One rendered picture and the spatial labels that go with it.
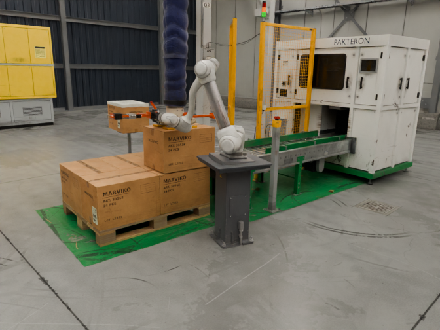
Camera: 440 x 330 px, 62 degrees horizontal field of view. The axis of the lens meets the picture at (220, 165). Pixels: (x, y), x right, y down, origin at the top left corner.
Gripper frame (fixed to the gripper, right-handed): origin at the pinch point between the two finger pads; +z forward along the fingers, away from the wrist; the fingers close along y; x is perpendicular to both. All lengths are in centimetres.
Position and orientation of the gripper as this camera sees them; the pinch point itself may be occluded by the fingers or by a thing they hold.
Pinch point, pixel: (150, 114)
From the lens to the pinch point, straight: 353.9
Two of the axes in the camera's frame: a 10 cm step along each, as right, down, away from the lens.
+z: -6.3, -2.1, 7.4
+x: 7.7, -1.4, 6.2
